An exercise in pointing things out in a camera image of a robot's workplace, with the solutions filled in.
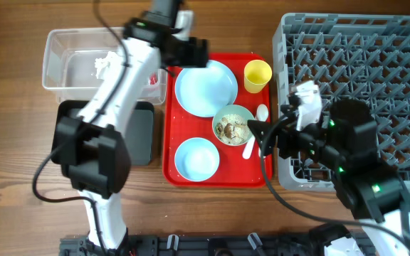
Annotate red snack wrapper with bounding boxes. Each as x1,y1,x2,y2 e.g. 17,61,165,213
149,73,159,86

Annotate grey dishwasher rack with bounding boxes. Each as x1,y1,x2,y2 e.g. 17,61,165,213
272,13,410,190

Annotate large light blue plate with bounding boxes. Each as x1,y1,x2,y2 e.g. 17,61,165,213
174,60,238,117

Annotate rice and mushroom leftovers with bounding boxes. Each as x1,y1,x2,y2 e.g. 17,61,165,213
214,114,251,146

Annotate black mounting rail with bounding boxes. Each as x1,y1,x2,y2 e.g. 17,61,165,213
58,233,375,256

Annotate green bowl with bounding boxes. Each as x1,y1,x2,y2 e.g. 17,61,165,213
212,105,254,142

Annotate small light blue bowl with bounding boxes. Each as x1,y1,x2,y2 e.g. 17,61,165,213
174,137,220,182

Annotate white tissue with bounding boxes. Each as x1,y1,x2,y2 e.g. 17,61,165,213
95,51,122,80

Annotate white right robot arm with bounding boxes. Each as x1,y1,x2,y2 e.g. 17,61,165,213
248,99,410,255

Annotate red plastic tray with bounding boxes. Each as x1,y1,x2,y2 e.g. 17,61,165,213
162,53,270,188

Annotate black waste bin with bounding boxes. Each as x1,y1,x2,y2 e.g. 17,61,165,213
56,100,154,166

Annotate white plastic spoon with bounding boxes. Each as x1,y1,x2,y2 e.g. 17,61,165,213
242,104,269,159

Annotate clear plastic bin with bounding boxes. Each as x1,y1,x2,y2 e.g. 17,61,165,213
41,26,168,106

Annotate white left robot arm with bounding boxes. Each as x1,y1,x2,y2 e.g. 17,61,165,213
48,1,209,255

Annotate yellow plastic cup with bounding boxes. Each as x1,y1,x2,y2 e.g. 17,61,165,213
243,60,273,94

